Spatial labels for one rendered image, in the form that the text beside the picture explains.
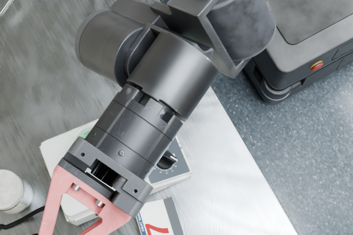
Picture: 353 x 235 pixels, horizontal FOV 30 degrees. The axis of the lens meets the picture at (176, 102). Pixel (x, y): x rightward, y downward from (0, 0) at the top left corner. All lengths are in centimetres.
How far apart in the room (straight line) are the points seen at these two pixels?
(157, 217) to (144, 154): 54
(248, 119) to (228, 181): 81
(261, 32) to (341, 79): 138
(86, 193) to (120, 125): 6
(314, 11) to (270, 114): 40
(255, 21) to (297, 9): 104
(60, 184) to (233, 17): 18
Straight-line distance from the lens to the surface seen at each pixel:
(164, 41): 51
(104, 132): 49
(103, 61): 54
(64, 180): 49
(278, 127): 185
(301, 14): 156
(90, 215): 99
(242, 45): 53
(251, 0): 52
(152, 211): 102
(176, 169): 101
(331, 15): 157
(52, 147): 99
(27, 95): 111
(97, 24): 56
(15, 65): 113
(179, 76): 49
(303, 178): 183
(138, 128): 49
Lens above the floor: 179
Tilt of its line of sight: 75 degrees down
